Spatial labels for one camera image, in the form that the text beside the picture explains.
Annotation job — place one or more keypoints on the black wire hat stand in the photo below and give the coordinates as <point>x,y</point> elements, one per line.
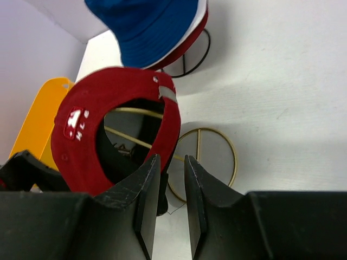
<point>192,58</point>

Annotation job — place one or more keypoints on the gold wire hat stand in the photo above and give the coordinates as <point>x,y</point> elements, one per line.
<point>210,147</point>

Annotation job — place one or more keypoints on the red bucket hat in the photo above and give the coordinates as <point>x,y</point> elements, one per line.
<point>182,48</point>

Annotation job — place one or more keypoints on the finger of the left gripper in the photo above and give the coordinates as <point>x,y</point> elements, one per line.
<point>23,170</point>

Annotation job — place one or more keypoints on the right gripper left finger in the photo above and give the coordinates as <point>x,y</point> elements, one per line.
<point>117,224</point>

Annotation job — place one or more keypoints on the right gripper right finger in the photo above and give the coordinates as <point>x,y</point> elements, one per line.
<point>224,224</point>

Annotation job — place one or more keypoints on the blue bucket hat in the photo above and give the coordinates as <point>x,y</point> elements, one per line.
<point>145,30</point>

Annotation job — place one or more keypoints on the red baseball cap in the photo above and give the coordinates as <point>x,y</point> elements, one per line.
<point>74,136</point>

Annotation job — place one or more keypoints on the yellow plastic bin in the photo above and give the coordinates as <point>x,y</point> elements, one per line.
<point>35,133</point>

